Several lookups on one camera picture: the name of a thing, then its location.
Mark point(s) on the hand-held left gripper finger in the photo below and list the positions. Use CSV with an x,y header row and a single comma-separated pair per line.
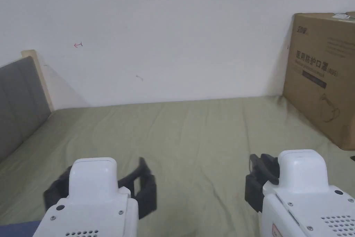
x,y
147,195
56,191

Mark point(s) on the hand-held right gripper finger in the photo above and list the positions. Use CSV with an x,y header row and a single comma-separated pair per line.
x,y
253,189

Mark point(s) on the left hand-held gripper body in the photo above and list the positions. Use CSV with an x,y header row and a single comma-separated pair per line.
x,y
93,201

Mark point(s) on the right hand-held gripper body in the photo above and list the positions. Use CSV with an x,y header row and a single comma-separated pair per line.
x,y
302,201

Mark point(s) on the dark blue garment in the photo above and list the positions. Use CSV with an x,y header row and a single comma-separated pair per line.
x,y
16,230

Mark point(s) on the bed with pale green sheet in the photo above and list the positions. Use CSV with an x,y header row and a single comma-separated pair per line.
x,y
194,137

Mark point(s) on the grey padded headboard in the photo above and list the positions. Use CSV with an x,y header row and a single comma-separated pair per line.
x,y
19,103

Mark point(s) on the brown cardboard carton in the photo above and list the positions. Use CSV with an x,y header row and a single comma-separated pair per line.
x,y
319,62

